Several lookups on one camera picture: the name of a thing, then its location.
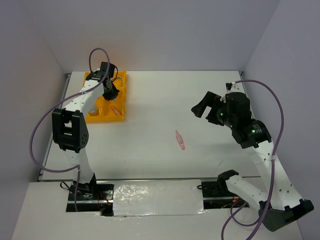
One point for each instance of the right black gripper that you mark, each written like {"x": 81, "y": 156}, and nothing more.
{"x": 210, "y": 99}

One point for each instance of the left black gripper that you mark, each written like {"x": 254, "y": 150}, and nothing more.
{"x": 113, "y": 94}

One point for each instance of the beige masking tape roll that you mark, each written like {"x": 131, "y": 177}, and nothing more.
{"x": 118, "y": 81}

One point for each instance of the clear round pin jar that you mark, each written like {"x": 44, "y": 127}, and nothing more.
{"x": 94, "y": 110}

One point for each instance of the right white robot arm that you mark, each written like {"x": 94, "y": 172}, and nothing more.
{"x": 286, "y": 204}

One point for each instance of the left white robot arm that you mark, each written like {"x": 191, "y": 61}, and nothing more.
{"x": 70, "y": 130}

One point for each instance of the yellow four-compartment tray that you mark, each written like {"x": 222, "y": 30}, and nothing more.
{"x": 105, "y": 112}

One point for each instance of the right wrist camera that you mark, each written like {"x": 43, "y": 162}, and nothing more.
{"x": 232, "y": 87}

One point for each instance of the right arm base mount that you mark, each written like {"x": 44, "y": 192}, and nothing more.
{"x": 216, "y": 198}

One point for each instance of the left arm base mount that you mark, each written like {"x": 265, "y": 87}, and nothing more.
{"x": 100, "y": 202}

